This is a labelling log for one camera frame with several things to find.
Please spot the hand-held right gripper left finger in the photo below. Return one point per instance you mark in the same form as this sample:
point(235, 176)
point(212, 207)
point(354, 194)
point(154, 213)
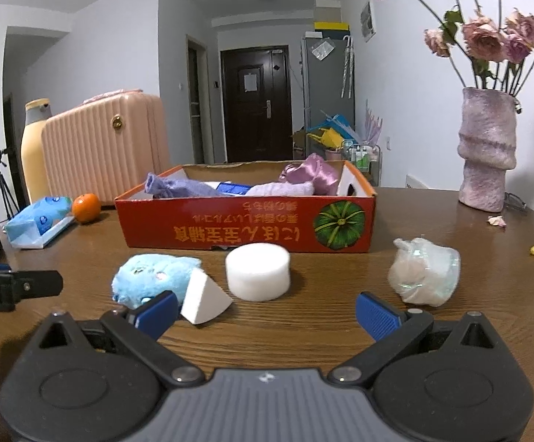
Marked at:
point(159, 313)

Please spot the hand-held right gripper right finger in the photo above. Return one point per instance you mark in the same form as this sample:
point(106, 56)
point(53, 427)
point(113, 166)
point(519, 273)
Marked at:
point(377, 315)

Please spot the blue plush toy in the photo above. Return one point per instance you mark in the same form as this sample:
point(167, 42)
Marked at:
point(147, 276)

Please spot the white foam wedge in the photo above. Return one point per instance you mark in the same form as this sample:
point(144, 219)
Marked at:
point(205, 301)

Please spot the white foam cylinder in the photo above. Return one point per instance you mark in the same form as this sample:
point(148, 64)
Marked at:
point(258, 271)

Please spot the red cardboard box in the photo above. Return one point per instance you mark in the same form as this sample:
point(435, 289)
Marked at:
point(248, 225)

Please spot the blue tissue packet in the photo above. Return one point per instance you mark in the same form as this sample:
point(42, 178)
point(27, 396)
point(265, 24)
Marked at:
point(232, 188)

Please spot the purple satin scrunchie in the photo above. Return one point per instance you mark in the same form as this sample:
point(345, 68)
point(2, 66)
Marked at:
point(315, 172)

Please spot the purple fluffy headband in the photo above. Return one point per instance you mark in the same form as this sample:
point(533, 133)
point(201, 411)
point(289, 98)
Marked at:
point(281, 189)

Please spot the blue wet wipes pack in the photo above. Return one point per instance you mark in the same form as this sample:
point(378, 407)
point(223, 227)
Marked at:
point(37, 221)

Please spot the black tripod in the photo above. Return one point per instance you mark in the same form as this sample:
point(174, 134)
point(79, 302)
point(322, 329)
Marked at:
point(3, 184)

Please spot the tangerine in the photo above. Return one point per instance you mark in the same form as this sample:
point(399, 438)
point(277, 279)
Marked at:
point(86, 207)

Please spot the yellow thermos jug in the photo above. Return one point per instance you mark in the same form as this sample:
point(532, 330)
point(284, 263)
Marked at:
point(34, 156)

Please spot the pink ribbed suitcase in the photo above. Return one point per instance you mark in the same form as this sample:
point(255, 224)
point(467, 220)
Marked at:
point(106, 147)

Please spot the fallen rose petal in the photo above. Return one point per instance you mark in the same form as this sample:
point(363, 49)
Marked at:
point(497, 221)

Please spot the cart with bottles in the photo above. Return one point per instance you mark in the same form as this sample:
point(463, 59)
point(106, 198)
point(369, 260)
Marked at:
point(362, 159)

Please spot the yellow and blue bags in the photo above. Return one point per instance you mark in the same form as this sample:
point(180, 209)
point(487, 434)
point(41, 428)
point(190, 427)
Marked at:
point(331, 137)

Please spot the brown cardboard box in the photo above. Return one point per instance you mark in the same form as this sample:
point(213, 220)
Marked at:
point(300, 145)

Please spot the purple ceramic vase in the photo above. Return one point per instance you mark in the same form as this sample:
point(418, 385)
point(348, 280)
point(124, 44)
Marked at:
point(488, 147)

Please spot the dark entrance door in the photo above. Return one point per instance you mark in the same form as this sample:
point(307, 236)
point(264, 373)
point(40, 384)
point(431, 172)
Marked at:
point(234, 124)

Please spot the grey interior door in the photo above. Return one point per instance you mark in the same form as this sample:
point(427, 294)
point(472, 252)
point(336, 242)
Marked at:
point(195, 101)

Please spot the grey fridge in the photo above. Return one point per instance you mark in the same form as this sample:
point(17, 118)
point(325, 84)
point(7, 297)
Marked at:
point(324, 87)

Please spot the hanging folded umbrella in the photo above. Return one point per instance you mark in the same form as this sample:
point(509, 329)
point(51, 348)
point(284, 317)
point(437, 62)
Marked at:
point(348, 69)

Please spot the paper note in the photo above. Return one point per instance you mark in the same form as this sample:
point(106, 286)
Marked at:
point(252, 82)

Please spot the clear plastic pouch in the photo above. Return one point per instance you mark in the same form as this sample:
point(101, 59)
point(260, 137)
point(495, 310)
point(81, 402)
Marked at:
point(322, 50)

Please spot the yellow box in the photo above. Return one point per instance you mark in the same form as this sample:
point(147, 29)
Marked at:
point(331, 26)

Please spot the bunch of dried pink roses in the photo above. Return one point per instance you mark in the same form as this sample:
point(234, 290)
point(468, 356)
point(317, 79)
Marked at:
point(485, 39)

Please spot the purple wall decoration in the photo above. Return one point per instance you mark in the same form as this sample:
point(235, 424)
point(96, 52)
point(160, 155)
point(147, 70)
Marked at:
point(372, 124)

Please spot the wall electrical panel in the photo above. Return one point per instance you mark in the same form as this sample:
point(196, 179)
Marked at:
point(368, 22)

